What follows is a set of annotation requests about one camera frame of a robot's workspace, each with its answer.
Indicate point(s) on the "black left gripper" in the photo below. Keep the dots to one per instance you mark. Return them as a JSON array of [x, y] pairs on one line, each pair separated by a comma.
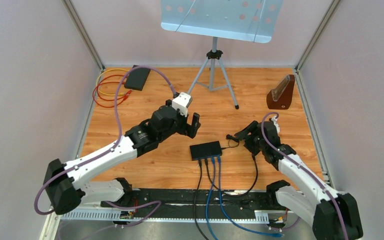
[[191, 130]]

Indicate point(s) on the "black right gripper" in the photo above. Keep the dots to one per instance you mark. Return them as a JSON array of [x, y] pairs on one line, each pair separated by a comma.
[[252, 129]]

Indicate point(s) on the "black power adapter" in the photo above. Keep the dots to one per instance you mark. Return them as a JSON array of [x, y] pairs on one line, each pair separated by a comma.
[[230, 138]]

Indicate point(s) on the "black network switch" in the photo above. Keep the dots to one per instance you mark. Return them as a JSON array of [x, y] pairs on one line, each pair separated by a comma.
[[205, 150]]

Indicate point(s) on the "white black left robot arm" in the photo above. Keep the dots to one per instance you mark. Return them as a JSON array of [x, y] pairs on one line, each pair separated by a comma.
[[68, 184]]

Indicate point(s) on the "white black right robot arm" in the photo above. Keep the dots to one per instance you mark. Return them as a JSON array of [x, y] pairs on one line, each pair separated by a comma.
[[311, 192]]

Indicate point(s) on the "brown wooden metronome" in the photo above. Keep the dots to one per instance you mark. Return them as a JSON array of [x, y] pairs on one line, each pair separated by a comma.
[[280, 97]]

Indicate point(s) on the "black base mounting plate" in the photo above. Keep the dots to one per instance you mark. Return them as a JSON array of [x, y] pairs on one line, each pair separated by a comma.
[[190, 204]]

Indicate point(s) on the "light blue music stand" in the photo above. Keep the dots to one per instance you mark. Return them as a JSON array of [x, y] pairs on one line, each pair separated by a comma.
[[243, 20]]

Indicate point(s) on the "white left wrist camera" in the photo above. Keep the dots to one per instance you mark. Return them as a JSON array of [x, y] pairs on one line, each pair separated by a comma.
[[181, 103]]

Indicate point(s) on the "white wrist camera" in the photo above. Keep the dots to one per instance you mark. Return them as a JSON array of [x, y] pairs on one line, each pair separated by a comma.
[[181, 103], [275, 123]]

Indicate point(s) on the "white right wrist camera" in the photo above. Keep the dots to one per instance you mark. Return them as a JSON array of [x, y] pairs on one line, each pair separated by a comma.
[[275, 123]]

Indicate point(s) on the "black spare switch box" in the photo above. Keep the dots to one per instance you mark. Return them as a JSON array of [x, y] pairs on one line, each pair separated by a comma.
[[137, 78]]

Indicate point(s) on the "aluminium frame rail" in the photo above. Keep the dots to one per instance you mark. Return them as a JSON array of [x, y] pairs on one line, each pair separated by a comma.
[[214, 212]]

